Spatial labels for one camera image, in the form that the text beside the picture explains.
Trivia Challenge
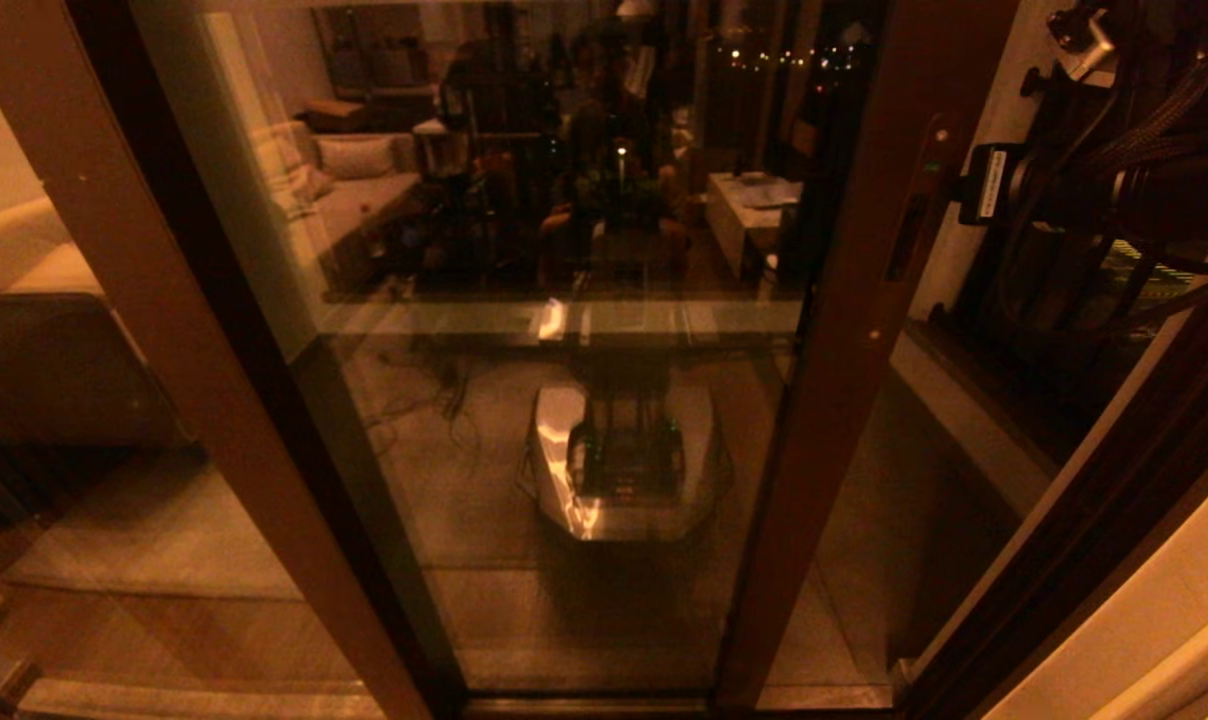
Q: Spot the brown framed sliding glass door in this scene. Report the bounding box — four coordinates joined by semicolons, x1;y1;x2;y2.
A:
0;0;1023;716

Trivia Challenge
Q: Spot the braided sleeve cable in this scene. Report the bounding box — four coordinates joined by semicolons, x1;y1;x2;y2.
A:
1089;55;1208;191

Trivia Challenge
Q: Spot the thin black cable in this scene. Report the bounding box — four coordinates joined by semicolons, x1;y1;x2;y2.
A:
994;60;1208;346

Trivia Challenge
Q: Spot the brown framed fixed glass panel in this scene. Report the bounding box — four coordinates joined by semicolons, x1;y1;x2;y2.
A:
0;0;465;720

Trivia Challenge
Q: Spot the metal floor door track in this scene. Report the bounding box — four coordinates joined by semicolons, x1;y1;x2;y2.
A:
459;685;905;720

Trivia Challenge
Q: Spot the black balcony railing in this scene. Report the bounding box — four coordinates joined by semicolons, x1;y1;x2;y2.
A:
929;0;1208;451

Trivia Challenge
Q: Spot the recessed door handle plate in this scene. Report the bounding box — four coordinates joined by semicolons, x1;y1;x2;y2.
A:
864;115;960;351

